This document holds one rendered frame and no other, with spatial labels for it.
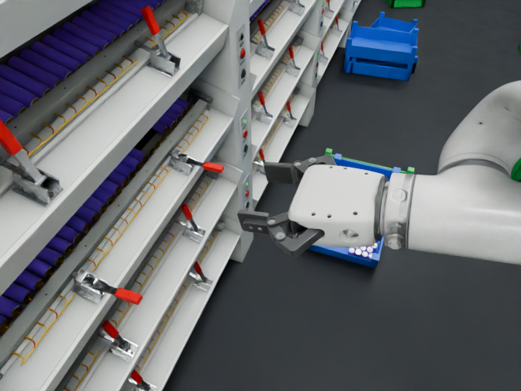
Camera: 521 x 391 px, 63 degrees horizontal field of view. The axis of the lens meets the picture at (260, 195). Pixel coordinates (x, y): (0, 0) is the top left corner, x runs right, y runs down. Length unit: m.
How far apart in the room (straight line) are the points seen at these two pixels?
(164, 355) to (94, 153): 0.58
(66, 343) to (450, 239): 0.47
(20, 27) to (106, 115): 0.18
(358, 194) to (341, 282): 0.77
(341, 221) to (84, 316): 0.36
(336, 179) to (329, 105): 1.36
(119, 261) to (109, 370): 0.21
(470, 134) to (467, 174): 0.05
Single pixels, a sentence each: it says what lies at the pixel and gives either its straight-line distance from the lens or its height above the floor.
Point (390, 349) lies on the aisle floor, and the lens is 1.18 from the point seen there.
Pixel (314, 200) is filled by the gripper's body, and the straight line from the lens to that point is 0.49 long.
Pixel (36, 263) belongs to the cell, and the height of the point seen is 0.57.
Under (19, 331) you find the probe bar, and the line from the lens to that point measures 0.61.
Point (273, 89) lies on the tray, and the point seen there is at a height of 0.34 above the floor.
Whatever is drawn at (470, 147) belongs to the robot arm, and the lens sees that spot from 0.52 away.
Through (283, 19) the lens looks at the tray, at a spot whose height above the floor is 0.53.
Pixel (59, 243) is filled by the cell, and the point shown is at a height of 0.57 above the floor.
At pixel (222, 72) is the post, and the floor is 0.62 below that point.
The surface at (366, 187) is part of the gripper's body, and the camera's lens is 0.50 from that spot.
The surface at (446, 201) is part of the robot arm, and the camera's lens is 0.47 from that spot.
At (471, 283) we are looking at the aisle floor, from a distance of 1.36.
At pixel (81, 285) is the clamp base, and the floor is 0.55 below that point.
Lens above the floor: 1.04
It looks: 46 degrees down
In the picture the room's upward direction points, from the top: straight up
